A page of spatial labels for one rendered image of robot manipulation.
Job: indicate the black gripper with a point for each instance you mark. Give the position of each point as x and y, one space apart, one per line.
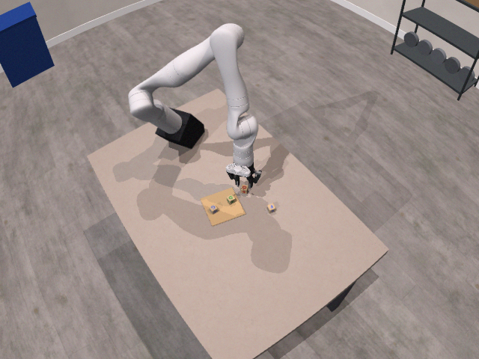
250 179

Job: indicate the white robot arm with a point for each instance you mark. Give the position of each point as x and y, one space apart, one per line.
222 45

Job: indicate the tan square mat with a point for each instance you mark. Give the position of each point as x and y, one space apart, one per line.
226 211

